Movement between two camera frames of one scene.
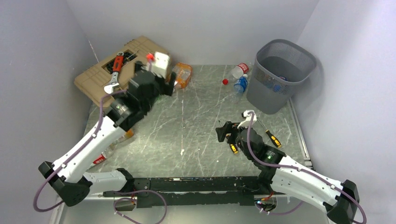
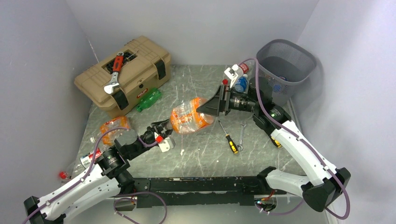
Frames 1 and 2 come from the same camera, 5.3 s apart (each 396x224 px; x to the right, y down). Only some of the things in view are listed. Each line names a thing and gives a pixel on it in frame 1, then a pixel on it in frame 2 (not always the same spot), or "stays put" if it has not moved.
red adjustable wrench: x=117 y=66 stays put
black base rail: x=160 y=192 stays put
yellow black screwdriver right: x=274 y=139 stays put
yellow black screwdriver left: x=233 y=146 stays put
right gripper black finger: x=221 y=132 → x=214 y=106
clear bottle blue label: x=279 y=88 stays put
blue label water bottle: x=239 y=87 stays put
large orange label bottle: x=183 y=72 → x=185 y=118
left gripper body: x=160 y=87 → x=149 y=136
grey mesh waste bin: x=279 y=65 stays put
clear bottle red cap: x=236 y=73 → x=248 y=68
